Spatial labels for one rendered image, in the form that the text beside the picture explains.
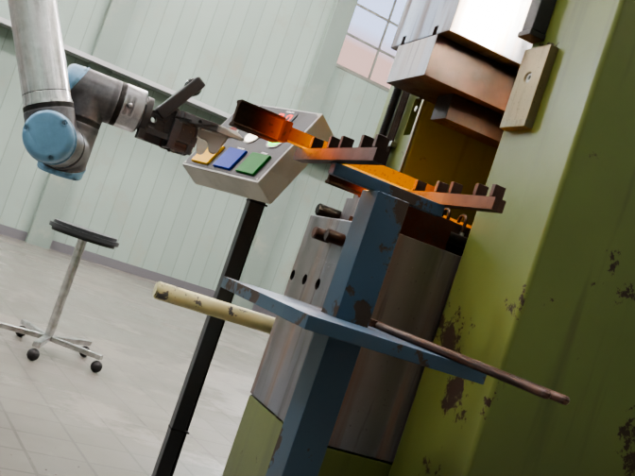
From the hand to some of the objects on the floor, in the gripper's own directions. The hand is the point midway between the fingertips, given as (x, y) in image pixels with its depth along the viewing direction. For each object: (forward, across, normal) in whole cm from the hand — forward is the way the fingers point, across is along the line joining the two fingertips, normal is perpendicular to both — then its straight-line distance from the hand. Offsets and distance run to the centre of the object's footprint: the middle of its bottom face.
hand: (235, 138), depth 184 cm
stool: (+4, -261, -100) cm, 279 cm away
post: (+25, -58, -100) cm, 118 cm away
